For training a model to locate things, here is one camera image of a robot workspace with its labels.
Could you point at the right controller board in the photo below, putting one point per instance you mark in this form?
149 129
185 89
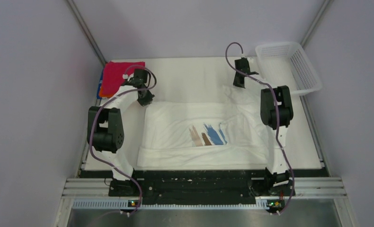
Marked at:
272 204

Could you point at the white printed t-shirt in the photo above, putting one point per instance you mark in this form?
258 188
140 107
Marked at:
229 134

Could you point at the controller board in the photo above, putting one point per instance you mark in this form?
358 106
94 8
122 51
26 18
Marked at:
129 203
272 204

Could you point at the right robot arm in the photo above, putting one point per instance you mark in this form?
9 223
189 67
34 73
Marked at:
276 113

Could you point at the left aluminium frame post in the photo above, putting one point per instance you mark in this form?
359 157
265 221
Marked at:
85 30

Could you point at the left controller board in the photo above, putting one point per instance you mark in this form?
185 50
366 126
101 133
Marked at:
129 203

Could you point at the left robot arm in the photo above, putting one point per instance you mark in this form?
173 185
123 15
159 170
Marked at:
106 134

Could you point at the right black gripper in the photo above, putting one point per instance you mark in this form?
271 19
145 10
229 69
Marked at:
235 82

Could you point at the black mounting base rail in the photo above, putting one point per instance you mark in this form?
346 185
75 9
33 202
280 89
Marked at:
202 187

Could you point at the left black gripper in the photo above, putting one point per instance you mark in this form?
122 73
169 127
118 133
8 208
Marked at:
147 100

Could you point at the right aluminium frame post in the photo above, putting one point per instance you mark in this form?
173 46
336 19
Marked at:
326 4

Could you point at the red folded t-shirt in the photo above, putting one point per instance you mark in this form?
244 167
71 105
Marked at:
113 75

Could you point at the aluminium frame post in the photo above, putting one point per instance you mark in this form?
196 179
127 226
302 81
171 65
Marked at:
85 30
326 4

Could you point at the white plastic basket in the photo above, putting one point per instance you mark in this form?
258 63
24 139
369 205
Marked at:
286 63

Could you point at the orange folded t-shirt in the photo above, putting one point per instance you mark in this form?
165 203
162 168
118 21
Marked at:
103 94

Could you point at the blue folded t-shirt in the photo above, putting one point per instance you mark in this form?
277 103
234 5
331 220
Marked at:
99 86

